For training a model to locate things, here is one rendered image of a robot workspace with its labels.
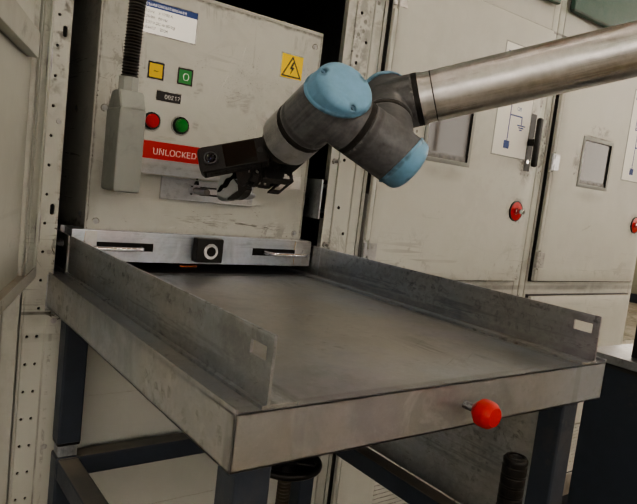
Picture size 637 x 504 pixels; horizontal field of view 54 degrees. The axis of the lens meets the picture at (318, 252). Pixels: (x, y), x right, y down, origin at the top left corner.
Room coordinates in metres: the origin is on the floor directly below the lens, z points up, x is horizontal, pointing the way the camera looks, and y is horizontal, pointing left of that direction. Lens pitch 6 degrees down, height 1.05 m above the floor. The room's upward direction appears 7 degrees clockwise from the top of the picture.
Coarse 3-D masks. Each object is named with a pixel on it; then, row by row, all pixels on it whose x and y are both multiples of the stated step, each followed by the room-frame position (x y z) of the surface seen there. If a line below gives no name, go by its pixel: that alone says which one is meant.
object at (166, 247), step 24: (120, 240) 1.17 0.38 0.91; (144, 240) 1.20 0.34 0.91; (168, 240) 1.23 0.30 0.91; (192, 240) 1.26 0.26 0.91; (240, 240) 1.33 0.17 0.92; (264, 240) 1.36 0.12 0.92; (288, 240) 1.40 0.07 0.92; (240, 264) 1.33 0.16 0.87; (264, 264) 1.37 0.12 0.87; (288, 264) 1.41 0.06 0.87
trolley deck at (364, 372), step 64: (64, 320) 0.97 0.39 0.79; (128, 320) 0.81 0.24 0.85; (256, 320) 0.90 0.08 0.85; (320, 320) 0.95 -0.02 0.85; (384, 320) 1.01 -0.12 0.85; (192, 384) 0.59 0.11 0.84; (320, 384) 0.63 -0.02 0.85; (384, 384) 0.66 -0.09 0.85; (448, 384) 0.69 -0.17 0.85; (512, 384) 0.76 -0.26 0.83; (576, 384) 0.85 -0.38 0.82; (256, 448) 0.54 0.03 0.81; (320, 448) 0.58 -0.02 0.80
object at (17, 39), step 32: (0, 0) 0.72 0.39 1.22; (32, 0) 1.01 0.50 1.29; (0, 32) 0.81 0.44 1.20; (32, 32) 0.93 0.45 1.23; (0, 64) 0.82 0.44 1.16; (0, 96) 0.83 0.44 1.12; (0, 128) 0.84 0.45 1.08; (32, 128) 1.05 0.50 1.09; (0, 160) 0.86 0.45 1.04; (0, 192) 0.87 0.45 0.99; (0, 224) 0.88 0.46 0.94; (0, 256) 0.90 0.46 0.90; (0, 288) 0.91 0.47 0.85
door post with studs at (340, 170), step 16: (352, 0) 1.43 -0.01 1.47; (368, 0) 1.45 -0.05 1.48; (352, 16) 1.43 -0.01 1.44; (368, 16) 1.45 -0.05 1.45; (352, 32) 1.43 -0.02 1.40; (368, 32) 1.46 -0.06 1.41; (352, 48) 1.43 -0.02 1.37; (368, 48) 1.46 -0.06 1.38; (352, 64) 1.44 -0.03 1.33; (336, 160) 1.42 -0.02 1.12; (336, 176) 1.44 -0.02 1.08; (352, 176) 1.46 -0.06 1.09; (336, 192) 1.43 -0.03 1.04; (336, 208) 1.44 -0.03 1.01; (320, 224) 1.47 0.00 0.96; (336, 224) 1.44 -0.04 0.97; (320, 240) 1.46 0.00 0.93; (336, 240) 1.44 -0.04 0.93
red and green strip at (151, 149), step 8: (144, 144) 1.20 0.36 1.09; (152, 144) 1.21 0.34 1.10; (160, 144) 1.22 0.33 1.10; (168, 144) 1.23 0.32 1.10; (176, 144) 1.24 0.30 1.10; (144, 152) 1.20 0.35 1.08; (152, 152) 1.21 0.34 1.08; (160, 152) 1.22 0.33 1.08; (168, 152) 1.23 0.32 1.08; (176, 152) 1.24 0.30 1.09; (184, 152) 1.25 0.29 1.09; (192, 152) 1.26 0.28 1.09; (168, 160) 1.23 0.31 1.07; (176, 160) 1.24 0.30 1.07; (184, 160) 1.25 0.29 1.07; (192, 160) 1.26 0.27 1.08
